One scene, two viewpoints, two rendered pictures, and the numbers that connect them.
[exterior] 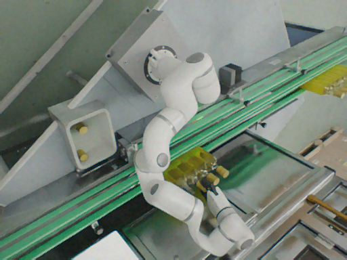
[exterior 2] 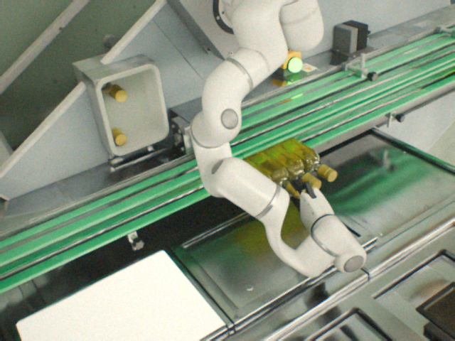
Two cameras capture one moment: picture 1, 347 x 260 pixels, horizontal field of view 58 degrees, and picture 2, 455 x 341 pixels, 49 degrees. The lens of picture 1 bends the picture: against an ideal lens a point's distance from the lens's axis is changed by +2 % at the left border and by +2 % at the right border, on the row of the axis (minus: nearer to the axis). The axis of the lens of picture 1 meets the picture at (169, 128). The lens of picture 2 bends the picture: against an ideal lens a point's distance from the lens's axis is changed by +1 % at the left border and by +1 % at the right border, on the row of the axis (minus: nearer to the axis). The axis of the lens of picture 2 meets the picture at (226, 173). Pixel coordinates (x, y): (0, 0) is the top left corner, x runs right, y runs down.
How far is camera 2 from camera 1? 0.22 m
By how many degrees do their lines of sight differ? 5
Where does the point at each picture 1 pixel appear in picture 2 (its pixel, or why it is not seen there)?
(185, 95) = (267, 27)
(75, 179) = (107, 172)
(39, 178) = (57, 165)
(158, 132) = (225, 79)
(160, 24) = not seen: outside the picture
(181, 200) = (256, 183)
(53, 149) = (77, 123)
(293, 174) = (441, 190)
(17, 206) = (25, 201)
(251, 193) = (372, 214)
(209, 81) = (305, 11)
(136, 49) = not seen: outside the picture
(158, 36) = not seen: outside the picture
